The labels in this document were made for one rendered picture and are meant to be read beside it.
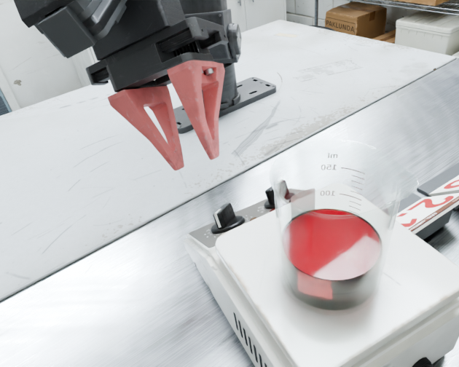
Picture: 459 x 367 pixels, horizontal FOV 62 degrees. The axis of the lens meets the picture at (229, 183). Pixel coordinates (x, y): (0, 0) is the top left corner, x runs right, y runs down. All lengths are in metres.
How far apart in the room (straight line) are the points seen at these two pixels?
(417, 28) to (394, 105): 1.99
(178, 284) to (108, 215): 0.14
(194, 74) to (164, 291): 0.20
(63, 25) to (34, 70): 2.95
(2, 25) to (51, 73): 0.42
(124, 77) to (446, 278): 0.25
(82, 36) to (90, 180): 0.32
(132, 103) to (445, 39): 2.32
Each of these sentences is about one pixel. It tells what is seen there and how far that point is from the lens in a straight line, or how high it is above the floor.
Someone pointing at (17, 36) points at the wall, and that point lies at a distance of 3.13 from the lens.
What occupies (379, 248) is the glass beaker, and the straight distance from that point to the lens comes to 0.20.
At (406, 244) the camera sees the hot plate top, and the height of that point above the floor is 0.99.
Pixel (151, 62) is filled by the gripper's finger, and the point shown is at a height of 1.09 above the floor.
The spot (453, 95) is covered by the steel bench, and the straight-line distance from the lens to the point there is 0.68.
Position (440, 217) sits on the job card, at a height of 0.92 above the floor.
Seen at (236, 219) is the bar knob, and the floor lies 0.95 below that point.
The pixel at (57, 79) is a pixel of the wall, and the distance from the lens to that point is 3.23.
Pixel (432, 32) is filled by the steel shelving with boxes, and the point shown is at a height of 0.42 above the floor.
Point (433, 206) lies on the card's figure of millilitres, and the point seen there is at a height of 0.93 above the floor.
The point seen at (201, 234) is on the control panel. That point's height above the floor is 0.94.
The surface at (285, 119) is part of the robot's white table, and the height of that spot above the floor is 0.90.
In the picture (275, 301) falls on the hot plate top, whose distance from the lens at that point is 0.24.
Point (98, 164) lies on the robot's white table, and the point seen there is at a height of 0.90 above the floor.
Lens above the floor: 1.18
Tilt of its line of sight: 37 degrees down
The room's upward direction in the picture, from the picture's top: 9 degrees counter-clockwise
